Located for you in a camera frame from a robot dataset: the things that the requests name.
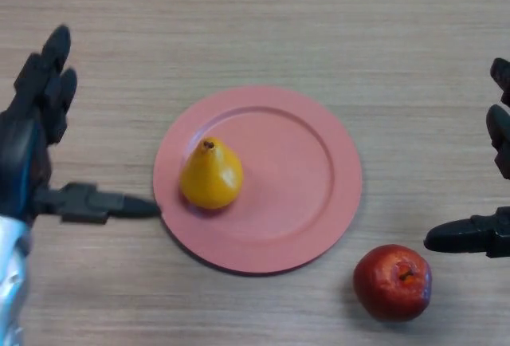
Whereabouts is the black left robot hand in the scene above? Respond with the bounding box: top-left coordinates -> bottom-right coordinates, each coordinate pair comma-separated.
0,24 -> 163,227

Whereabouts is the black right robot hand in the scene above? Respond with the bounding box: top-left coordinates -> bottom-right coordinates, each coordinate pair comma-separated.
423,57 -> 510,259

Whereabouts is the yellow pear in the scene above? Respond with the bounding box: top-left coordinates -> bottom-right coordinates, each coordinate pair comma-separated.
179,136 -> 245,210

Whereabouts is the pink round plate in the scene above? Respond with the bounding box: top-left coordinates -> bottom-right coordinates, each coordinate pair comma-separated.
152,85 -> 363,276

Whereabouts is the red apple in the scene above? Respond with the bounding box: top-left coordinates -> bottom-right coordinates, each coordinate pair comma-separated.
352,244 -> 433,322

